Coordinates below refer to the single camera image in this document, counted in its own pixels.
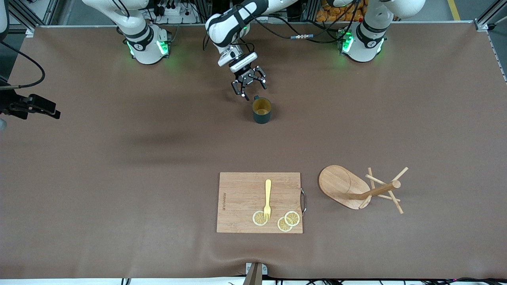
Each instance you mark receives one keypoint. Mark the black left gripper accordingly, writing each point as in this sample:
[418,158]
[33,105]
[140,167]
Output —
[248,77]

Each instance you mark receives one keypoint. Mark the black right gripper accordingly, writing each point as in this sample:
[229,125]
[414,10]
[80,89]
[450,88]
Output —
[14,106]

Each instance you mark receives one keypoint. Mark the dark teal mug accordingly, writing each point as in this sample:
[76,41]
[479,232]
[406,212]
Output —
[262,114]

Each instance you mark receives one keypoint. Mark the wooden mug tree rack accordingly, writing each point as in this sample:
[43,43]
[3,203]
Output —
[340,186]

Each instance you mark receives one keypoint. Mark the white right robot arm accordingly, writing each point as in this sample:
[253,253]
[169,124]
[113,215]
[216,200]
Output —
[146,47]

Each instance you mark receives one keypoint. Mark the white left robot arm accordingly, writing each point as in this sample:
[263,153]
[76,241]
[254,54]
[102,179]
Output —
[225,27]

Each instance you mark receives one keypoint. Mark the orange snack packages pile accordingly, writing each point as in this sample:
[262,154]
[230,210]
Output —
[328,15]

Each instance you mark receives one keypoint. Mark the white power strip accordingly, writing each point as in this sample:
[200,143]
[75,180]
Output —
[174,12]

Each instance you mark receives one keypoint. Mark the brown table mat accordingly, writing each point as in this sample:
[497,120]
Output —
[119,178]

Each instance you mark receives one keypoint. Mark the yellow plastic fork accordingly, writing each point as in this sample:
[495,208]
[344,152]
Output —
[268,194]

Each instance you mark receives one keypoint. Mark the bamboo cutting board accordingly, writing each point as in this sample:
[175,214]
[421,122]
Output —
[241,202]

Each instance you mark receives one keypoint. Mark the lemon slice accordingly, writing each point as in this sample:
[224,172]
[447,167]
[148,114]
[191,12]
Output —
[282,226]
[257,219]
[293,218]

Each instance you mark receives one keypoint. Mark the aluminium frame strut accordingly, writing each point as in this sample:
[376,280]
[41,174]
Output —
[480,25]
[30,31]

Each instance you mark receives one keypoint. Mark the brown camera mount post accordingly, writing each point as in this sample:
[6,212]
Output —
[253,275]

